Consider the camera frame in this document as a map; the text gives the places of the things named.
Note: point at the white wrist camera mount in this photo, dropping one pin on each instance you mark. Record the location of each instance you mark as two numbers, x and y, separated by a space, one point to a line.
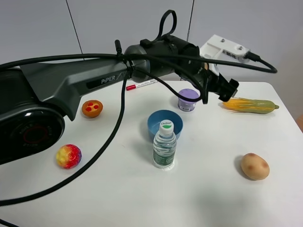
218 45

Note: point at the blue bowl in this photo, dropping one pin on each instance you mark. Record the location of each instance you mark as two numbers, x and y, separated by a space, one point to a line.
166 120

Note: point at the purple lidded small jar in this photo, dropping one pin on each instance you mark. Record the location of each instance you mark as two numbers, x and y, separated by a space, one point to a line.
184 105

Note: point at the red white marker pen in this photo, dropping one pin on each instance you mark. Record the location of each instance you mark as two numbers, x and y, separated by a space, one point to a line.
134 86

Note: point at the orange toy fruit tart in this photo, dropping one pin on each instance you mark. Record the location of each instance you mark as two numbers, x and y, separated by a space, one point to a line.
92 108

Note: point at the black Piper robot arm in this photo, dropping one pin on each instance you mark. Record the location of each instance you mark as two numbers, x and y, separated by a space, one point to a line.
35 98

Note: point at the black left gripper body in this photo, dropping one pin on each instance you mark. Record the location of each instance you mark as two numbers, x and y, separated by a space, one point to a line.
205 81

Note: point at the toy potato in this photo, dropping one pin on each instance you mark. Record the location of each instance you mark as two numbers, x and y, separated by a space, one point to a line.
255 167

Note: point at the toy corn cob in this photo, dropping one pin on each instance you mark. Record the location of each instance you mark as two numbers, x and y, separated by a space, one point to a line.
254 106

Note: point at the clear water bottle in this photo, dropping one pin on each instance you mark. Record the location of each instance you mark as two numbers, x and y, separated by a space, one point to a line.
164 148

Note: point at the rainbow textured ball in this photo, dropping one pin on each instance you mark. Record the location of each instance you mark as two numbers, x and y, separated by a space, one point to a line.
68 156

